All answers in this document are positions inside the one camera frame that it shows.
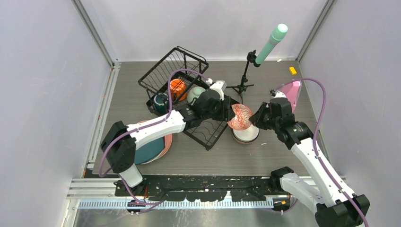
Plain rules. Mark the mint green microphone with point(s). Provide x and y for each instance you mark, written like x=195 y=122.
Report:
x=277 y=35

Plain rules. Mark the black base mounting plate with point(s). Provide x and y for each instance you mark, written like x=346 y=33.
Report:
x=206 y=188

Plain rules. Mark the black wire dish rack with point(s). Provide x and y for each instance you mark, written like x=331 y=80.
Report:
x=175 y=71

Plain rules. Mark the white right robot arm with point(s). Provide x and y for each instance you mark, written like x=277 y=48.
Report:
x=332 y=201

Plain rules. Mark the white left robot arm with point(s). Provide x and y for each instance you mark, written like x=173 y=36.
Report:
x=122 y=141

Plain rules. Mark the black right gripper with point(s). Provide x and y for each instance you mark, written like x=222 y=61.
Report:
x=256 y=118

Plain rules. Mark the brown striped bowl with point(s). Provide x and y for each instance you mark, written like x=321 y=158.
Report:
x=241 y=141

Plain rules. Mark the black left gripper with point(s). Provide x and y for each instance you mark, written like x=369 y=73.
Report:
x=226 y=112

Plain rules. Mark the black mini tripod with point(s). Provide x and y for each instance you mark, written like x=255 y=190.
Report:
x=242 y=87

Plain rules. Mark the orange mug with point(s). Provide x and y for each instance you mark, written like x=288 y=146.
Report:
x=177 y=88

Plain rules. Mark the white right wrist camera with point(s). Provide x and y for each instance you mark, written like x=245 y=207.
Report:
x=277 y=94

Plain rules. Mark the white blue-rimmed bowl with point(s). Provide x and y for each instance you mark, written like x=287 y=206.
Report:
x=249 y=133

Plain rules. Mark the dark green mug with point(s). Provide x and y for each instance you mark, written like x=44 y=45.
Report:
x=161 y=103

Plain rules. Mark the pink round plate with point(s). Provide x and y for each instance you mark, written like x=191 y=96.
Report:
x=168 y=139

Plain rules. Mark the red patterned bowl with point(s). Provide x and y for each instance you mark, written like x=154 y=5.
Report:
x=241 y=121

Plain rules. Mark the yellow small block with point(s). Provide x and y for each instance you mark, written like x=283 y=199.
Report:
x=292 y=70

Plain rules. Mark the teal square plate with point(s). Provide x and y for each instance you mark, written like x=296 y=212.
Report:
x=149 y=151

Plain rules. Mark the pink wedge object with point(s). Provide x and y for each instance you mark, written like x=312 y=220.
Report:
x=292 y=92

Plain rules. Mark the light green bowl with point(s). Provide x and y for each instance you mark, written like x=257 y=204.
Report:
x=194 y=94

